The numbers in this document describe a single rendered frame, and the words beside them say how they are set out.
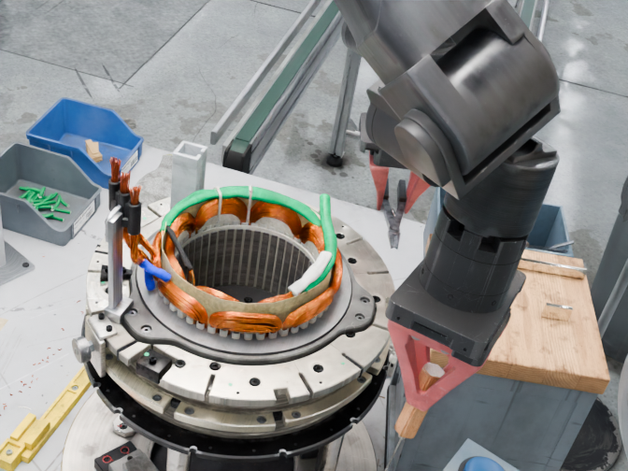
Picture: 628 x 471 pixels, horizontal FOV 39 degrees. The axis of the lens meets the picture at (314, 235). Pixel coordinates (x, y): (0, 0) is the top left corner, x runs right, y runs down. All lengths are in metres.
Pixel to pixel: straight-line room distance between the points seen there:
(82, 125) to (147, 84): 1.77
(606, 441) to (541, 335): 1.44
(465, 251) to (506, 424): 0.51
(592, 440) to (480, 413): 1.41
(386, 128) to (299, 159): 2.52
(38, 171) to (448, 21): 1.16
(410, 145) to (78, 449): 0.76
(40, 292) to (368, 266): 0.58
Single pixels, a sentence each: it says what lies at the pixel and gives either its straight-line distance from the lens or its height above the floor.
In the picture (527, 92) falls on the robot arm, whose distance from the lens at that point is 0.48.
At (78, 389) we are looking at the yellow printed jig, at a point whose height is 0.79.
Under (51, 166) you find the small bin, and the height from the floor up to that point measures 0.83.
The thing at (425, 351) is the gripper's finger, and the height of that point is 1.27.
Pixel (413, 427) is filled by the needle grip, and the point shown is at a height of 1.22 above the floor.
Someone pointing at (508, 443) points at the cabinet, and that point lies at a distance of 1.05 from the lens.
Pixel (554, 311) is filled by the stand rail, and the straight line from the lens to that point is 1.01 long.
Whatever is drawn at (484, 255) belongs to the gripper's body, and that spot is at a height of 1.38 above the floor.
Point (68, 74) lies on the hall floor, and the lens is 3.49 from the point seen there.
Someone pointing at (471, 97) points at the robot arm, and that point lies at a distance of 0.46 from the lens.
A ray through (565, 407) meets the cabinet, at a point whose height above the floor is 1.01.
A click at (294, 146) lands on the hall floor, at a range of 3.16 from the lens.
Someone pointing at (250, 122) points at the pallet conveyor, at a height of 0.76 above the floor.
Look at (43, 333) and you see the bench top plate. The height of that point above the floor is 0.78.
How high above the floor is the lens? 1.71
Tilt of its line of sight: 38 degrees down
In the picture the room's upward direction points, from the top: 10 degrees clockwise
